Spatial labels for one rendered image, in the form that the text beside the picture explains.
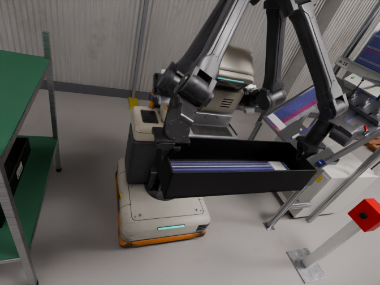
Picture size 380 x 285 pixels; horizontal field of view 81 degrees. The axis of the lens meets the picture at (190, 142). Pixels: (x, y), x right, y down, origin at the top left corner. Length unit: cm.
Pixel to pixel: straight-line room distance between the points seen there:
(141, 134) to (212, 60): 86
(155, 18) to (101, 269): 255
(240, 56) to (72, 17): 229
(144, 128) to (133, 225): 61
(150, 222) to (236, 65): 107
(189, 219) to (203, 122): 80
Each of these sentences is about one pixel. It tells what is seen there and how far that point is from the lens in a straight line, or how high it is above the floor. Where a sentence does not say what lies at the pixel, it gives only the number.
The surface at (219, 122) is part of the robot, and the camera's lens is 106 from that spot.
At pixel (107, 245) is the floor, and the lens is 174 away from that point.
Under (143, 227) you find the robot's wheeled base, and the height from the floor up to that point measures 27.
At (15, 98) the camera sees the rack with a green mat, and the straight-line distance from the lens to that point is 121.
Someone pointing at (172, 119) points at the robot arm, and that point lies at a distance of 50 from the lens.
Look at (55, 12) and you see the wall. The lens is 298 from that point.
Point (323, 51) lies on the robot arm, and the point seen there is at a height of 148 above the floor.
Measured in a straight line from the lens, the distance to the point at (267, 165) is 93.
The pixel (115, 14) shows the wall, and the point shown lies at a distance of 294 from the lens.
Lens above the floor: 155
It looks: 35 degrees down
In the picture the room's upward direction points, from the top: 20 degrees clockwise
